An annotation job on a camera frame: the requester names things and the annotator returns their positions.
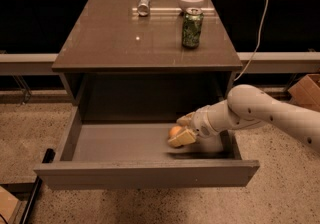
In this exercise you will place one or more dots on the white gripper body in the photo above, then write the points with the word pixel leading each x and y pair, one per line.
pixel 200 122

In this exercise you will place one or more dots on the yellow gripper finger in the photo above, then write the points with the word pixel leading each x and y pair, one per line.
pixel 184 137
pixel 185 120

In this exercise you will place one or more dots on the orange fruit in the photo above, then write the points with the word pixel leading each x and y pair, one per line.
pixel 174 131

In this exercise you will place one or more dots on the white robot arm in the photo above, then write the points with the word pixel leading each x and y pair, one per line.
pixel 247 107

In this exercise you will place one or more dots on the grey cabinet with counter top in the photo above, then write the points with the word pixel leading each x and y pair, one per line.
pixel 119 67

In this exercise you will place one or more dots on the open grey top drawer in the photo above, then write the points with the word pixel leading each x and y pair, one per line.
pixel 121 156

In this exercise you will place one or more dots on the cardboard box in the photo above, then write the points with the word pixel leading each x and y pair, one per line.
pixel 306 92

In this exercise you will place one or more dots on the green soda can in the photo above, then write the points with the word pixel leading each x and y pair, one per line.
pixel 191 27

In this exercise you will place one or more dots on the silver can lying down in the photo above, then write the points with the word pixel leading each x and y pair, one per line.
pixel 143 8

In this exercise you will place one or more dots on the black bar on floor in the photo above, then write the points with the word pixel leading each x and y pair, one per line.
pixel 48 157

